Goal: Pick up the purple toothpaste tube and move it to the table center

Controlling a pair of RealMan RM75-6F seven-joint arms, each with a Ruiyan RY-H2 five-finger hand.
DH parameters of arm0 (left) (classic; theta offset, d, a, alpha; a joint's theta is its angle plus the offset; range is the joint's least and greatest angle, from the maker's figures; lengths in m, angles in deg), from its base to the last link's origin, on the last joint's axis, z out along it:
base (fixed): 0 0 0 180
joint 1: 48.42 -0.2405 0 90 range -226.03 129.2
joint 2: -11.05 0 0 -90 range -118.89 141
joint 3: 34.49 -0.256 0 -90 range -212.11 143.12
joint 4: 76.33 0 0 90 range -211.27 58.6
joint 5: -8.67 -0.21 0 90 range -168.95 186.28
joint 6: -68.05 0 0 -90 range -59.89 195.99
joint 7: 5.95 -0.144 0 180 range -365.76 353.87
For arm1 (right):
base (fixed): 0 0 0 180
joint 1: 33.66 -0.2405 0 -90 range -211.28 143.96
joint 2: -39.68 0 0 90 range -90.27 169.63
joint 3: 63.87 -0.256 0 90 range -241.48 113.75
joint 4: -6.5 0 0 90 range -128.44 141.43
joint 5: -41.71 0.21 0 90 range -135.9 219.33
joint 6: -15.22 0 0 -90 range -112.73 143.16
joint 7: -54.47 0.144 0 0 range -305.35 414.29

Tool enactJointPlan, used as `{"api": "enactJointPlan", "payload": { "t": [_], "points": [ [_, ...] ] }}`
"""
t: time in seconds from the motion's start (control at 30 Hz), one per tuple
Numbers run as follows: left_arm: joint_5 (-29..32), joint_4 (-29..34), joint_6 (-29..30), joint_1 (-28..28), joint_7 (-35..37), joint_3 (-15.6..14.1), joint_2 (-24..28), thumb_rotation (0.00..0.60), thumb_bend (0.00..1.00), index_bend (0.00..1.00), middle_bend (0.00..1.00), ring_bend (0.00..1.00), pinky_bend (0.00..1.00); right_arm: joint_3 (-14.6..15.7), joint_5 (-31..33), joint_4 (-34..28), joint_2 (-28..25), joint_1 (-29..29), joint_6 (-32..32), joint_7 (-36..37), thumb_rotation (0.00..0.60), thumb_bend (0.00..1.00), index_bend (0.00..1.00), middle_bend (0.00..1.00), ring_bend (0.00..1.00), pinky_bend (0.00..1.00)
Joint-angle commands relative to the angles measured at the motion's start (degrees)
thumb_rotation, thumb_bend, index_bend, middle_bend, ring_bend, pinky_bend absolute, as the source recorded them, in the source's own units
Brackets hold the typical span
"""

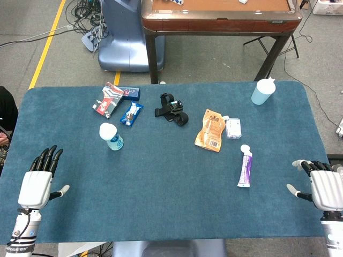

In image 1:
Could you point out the brown mahjong table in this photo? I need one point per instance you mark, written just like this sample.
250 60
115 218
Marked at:
222 18

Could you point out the red black card box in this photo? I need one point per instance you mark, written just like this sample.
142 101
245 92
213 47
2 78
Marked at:
107 100

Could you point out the blue grey power strip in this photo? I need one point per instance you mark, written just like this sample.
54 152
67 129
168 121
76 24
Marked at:
91 40

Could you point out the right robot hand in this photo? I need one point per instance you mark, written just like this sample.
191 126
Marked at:
327 187

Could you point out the black tripod stand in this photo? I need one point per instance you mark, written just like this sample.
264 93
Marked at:
268 44

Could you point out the purple toothpaste tube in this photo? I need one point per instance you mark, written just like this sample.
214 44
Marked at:
246 168

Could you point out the person in black clothes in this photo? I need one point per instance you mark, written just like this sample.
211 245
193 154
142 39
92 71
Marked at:
6 112

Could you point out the dark blue box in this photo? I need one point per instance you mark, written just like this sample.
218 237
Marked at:
131 93

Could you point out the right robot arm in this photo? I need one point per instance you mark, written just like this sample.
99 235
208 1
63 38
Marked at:
333 233

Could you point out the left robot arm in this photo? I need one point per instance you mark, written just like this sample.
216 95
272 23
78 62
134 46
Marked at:
24 230

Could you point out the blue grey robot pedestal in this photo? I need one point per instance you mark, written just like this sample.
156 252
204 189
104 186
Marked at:
120 40

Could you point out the white bottle blue label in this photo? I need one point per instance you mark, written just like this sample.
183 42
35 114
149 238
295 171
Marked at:
113 139

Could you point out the blue white snake puzzle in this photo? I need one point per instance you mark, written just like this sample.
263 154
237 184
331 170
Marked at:
174 1

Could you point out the blue felt table mat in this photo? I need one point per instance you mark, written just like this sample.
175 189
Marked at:
166 182

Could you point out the light blue cup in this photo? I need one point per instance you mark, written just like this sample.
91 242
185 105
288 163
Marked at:
261 93

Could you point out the white storage box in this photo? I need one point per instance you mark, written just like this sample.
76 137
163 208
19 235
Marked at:
327 6

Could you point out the blue cookie packet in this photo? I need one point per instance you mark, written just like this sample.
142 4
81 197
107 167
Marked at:
131 113

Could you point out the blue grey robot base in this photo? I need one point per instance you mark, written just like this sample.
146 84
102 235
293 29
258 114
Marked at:
168 249

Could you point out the orange spout pouch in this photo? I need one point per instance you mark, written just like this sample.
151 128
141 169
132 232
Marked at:
210 131

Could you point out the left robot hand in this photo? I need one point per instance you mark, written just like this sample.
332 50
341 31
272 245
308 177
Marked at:
34 187

